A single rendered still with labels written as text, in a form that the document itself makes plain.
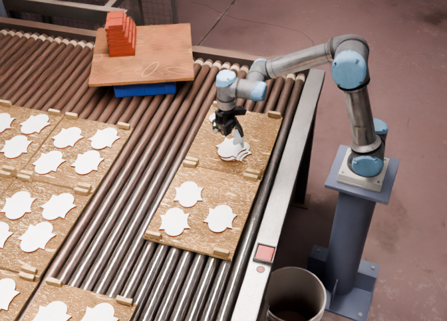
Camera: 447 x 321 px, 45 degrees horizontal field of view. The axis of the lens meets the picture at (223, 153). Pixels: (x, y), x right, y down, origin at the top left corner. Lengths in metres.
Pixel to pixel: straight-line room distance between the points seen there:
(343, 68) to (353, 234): 0.98
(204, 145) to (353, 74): 0.81
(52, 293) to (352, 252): 1.43
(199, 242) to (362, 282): 1.23
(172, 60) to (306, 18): 2.60
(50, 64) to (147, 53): 0.59
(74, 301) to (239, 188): 0.77
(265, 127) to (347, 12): 2.97
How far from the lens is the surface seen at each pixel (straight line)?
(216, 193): 2.21
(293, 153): 2.41
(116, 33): 2.76
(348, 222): 2.57
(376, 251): 3.28
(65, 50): 3.18
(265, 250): 2.04
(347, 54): 1.90
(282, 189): 2.26
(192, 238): 2.07
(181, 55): 2.78
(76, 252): 2.13
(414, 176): 3.74
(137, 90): 2.72
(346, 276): 2.92
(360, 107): 2.01
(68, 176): 2.38
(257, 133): 2.46
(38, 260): 2.13
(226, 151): 2.33
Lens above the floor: 2.58
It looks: 44 degrees down
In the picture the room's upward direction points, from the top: 2 degrees counter-clockwise
